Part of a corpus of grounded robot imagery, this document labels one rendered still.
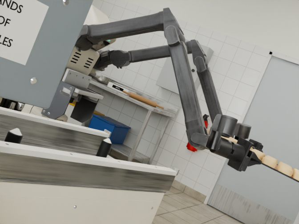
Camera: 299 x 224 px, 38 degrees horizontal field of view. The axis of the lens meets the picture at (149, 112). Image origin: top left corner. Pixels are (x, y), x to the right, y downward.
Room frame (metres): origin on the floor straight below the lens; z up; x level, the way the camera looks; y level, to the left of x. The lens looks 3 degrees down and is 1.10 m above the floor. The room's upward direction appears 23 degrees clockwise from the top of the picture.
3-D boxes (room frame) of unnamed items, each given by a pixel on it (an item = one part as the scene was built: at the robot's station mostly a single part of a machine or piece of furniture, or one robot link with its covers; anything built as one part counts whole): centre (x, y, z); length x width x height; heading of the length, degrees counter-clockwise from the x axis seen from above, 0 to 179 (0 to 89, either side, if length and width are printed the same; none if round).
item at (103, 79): (5.92, 0.78, 0.93); 0.27 x 0.27 x 0.10
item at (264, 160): (1.47, -0.44, 1.02); 0.05 x 0.05 x 0.02
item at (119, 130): (5.64, 0.41, 0.36); 0.46 x 0.38 x 0.26; 157
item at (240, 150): (1.40, -0.31, 1.01); 0.07 x 0.07 x 0.10; 27
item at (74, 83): (1.89, 0.33, 0.93); 0.28 x 0.16 x 0.22; 162
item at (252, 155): (1.44, -0.37, 1.00); 0.09 x 0.07 x 0.07; 117
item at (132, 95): (5.38, 0.13, 0.91); 0.56 x 0.06 x 0.06; 94
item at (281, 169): (1.46, -0.50, 1.01); 0.05 x 0.05 x 0.02
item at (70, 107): (5.83, 0.82, 0.36); 0.46 x 0.38 x 0.26; 155
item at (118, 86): (5.62, 0.44, 0.92); 0.32 x 0.30 x 0.09; 162
